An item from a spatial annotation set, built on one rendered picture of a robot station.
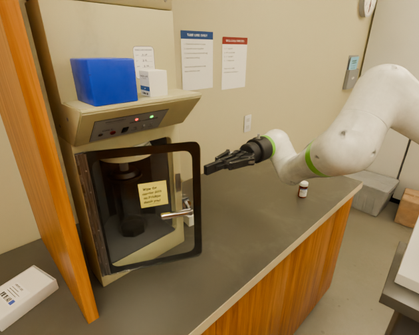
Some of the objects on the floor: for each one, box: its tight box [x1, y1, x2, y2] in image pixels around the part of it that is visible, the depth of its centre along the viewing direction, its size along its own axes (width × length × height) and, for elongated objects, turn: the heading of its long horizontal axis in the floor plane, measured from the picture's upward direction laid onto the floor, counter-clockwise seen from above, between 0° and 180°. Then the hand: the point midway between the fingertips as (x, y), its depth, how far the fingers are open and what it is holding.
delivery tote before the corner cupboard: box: [345, 169, 400, 217], centre depth 298 cm, size 61×44×33 cm
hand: (213, 167), depth 84 cm, fingers closed
